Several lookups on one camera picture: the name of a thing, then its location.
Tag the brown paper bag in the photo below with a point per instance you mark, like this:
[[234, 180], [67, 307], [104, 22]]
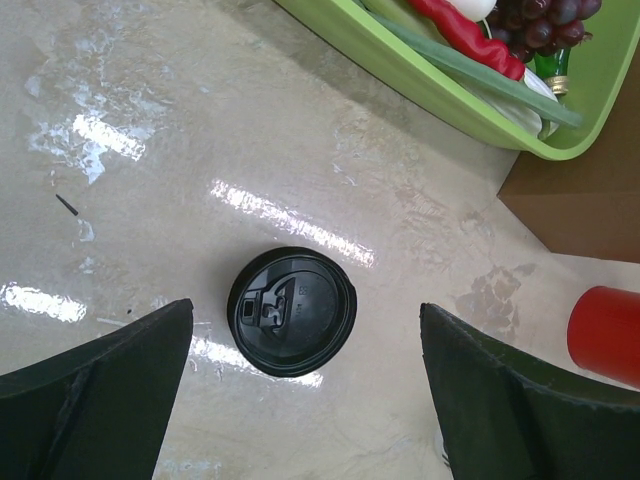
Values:
[[587, 206]]

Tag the white daikon radish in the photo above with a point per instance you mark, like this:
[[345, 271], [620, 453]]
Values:
[[521, 114]]

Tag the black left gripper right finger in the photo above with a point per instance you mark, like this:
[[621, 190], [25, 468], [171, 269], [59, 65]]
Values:
[[505, 414]]

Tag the green scallion stalk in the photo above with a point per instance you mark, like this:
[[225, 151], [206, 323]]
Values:
[[471, 72]]

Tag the green glass bottle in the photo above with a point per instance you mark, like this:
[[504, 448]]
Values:
[[553, 70]]

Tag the green plastic basket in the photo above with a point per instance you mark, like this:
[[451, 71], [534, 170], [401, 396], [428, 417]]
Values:
[[597, 70]]

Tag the dark red grape bunch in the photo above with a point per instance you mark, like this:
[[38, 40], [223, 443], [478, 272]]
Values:
[[541, 27]]

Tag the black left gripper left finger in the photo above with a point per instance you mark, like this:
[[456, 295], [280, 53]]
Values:
[[99, 410]]

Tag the red chili pepper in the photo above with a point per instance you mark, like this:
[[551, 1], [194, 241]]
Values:
[[465, 36]]

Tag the red plastic cup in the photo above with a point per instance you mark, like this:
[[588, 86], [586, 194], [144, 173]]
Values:
[[603, 334]]

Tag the black plastic coffee lid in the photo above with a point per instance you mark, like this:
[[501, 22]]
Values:
[[290, 311]]

